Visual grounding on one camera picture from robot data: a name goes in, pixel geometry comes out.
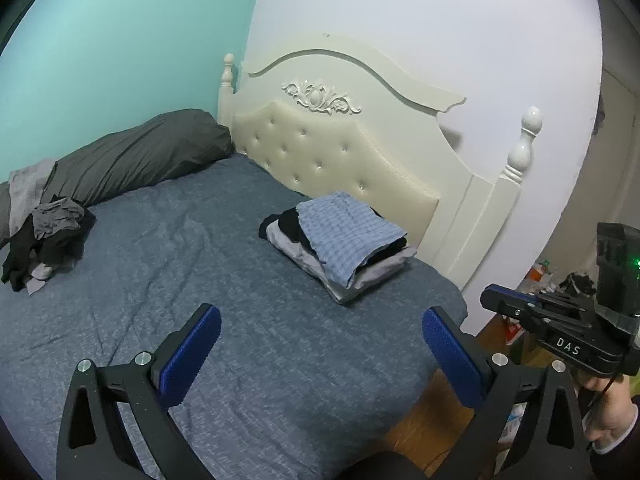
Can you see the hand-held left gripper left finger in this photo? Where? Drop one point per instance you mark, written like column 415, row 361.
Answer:
column 192, row 350

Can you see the folded grey garment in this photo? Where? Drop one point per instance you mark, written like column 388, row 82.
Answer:
column 300, row 262

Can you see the person's right hand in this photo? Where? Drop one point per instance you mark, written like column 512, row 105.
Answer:
column 612, row 410

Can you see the pale grey cloth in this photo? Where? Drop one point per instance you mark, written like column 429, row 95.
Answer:
column 27, row 190

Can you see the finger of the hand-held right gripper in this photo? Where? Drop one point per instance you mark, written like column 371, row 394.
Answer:
column 510, row 294
column 507, row 310

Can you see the dark grey pillow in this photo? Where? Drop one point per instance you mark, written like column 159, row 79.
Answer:
column 5, row 215
column 145, row 155

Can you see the crumpled dark grey garment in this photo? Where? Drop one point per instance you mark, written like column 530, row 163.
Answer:
column 57, row 217

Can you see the orange bottle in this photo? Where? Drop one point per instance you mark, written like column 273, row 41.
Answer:
column 539, row 272

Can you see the cream tufted headboard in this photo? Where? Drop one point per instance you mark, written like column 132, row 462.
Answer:
column 360, row 160

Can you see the dark clothes on floor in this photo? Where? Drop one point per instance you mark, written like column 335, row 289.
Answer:
column 580, row 284

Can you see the crumpled black garment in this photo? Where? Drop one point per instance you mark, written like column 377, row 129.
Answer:
column 55, row 255

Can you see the blue-grey patterned bed blanket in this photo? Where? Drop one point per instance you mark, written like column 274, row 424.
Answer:
column 200, row 270

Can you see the person's right forearm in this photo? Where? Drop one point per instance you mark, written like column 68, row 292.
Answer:
column 629, row 420

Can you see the crumpled light grey garment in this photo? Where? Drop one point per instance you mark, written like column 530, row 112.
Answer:
column 40, row 275

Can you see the grey door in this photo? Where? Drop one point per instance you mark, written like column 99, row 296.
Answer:
column 620, row 160

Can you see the blue plaid shorts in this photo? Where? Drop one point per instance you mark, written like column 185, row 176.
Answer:
column 350, row 230

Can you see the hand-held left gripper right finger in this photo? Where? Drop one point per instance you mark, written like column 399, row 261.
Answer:
column 450, row 355

